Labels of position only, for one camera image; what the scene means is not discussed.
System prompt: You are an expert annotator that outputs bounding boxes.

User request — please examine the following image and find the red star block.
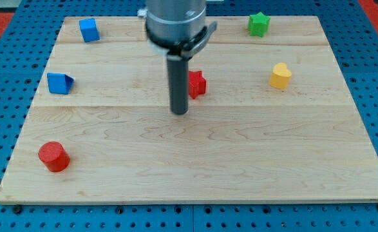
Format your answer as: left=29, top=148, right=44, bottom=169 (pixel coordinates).
left=189, top=71, right=207, bottom=99

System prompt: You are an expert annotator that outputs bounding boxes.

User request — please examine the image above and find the green star block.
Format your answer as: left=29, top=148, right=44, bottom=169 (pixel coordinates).
left=248, top=12, right=270, bottom=37

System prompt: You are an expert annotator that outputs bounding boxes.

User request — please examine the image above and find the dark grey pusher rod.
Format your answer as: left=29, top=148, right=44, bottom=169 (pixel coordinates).
left=167, top=56, right=189, bottom=115

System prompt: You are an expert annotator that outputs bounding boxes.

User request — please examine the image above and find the light wooden board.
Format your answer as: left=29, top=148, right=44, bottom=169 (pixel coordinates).
left=0, top=16, right=378, bottom=205

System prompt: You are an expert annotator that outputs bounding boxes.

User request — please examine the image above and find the yellow heart block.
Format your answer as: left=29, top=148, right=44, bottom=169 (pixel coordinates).
left=269, top=63, right=292, bottom=89

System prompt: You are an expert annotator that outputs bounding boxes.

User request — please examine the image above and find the blue triangular prism block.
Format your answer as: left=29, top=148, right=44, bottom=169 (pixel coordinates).
left=46, top=73, right=74, bottom=95

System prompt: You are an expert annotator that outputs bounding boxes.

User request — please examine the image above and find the blue cube block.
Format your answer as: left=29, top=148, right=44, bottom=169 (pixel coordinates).
left=79, top=18, right=100, bottom=43

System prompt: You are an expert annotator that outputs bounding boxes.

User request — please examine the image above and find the red cylinder block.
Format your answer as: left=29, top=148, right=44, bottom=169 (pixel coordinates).
left=38, top=141, right=70, bottom=172

